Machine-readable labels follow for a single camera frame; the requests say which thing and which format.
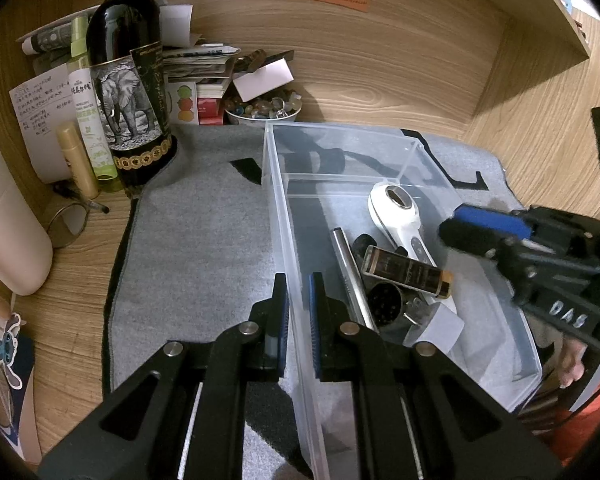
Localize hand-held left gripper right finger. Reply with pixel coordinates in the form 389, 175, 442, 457
307, 271, 566, 480

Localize blue cartoon sticker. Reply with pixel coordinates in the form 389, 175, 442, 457
0, 311, 25, 391

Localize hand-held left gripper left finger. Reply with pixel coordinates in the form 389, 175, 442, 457
39, 272, 291, 480

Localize eyeglasses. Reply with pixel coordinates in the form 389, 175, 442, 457
47, 182, 111, 250

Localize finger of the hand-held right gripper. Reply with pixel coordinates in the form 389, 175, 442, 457
437, 217, 518, 267
452, 203, 536, 241

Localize person's right hand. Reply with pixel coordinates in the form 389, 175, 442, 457
560, 332, 588, 388

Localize grey mat with black pattern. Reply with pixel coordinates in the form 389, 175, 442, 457
102, 122, 511, 480

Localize beige mug with handle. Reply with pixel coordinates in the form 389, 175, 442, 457
0, 138, 54, 297

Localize bowl of beads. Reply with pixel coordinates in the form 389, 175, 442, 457
223, 89, 303, 125

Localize green spray bottle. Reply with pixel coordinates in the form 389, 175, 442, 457
67, 15, 120, 192

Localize orange clothing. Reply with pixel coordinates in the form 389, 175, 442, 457
545, 400, 600, 467

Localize white plug adapter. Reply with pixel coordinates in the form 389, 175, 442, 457
402, 297, 465, 353

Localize yellow tube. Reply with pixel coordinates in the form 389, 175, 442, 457
55, 122, 101, 201

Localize red white small box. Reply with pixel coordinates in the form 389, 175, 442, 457
198, 95, 227, 126

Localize white handheld massager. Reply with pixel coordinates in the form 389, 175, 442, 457
367, 181, 438, 267

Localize small black cap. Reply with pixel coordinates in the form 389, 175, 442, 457
351, 232, 378, 261

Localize white handwritten note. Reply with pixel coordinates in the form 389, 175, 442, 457
8, 63, 76, 184

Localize black round metal case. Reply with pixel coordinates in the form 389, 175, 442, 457
367, 280, 411, 333

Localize fruit print card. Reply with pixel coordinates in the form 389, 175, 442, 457
166, 81, 200, 124

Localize black gold cosmetic tube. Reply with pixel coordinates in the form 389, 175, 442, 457
361, 245, 455, 301

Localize silver pen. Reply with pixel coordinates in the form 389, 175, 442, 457
331, 227, 381, 333

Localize clear plastic storage box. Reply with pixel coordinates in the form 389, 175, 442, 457
262, 121, 543, 480

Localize dark wine bottle elephant label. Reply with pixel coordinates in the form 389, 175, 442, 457
85, 0, 178, 188

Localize stack of books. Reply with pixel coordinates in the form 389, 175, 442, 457
162, 45, 242, 96

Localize blue white card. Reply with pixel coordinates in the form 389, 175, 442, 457
0, 335, 37, 461

